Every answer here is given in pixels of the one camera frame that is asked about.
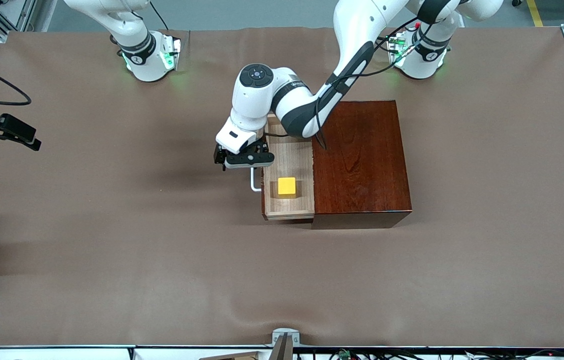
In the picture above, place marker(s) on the yellow floor tape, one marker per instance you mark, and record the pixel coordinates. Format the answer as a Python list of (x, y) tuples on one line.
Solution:
[(535, 12)]

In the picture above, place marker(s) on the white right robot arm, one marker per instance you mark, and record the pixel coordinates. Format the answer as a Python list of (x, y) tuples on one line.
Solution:
[(137, 50)]

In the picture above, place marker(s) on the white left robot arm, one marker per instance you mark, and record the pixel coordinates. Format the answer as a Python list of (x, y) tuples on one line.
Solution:
[(287, 100)]

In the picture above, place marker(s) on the dark brown wooden cabinet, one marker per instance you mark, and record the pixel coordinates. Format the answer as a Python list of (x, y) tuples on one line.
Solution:
[(362, 160)]

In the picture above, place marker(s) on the yellow block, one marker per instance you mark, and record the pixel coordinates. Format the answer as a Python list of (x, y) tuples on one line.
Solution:
[(286, 186)]

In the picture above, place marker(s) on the brown cardboard piece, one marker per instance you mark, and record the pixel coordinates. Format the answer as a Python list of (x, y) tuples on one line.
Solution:
[(234, 356)]

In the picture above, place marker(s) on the brown table mat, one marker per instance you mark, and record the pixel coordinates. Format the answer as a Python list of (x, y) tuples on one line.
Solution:
[(162, 280)]

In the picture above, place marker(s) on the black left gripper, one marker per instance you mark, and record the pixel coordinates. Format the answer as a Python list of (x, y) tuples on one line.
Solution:
[(217, 156)]

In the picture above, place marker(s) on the grey metal clamp bracket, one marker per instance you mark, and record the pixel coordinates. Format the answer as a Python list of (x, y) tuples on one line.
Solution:
[(286, 336)]

